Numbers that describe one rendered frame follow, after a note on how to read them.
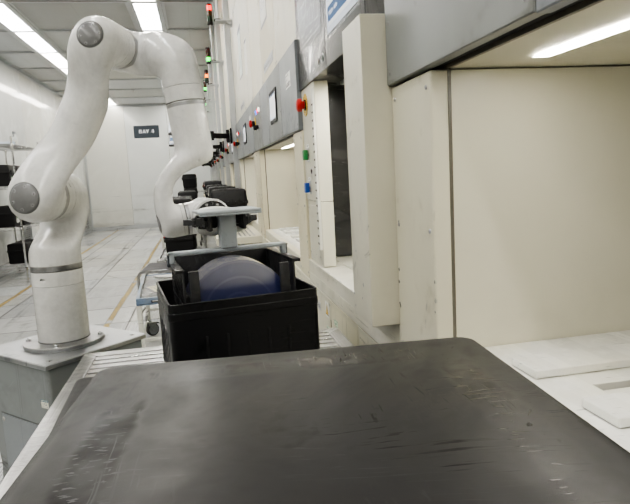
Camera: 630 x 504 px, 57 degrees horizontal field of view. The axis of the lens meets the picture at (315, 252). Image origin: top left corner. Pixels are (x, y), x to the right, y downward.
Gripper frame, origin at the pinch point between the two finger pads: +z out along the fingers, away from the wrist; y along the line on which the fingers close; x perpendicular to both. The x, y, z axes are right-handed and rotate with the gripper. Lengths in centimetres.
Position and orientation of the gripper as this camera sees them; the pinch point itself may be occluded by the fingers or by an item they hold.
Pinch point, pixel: (226, 221)
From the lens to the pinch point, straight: 117.5
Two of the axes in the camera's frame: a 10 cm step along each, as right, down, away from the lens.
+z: 3.3, 1.1, -9.4
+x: -0.5, -9.9, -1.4
